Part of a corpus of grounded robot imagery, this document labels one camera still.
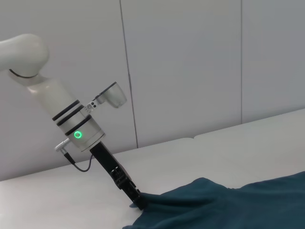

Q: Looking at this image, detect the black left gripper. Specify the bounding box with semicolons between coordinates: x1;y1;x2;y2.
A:
89;141;149;211

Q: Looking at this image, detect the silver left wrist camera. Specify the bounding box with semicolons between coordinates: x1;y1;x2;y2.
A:
85;82;127;113

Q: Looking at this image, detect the blue shirt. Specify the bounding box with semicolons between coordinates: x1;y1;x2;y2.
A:
122;170;305;229

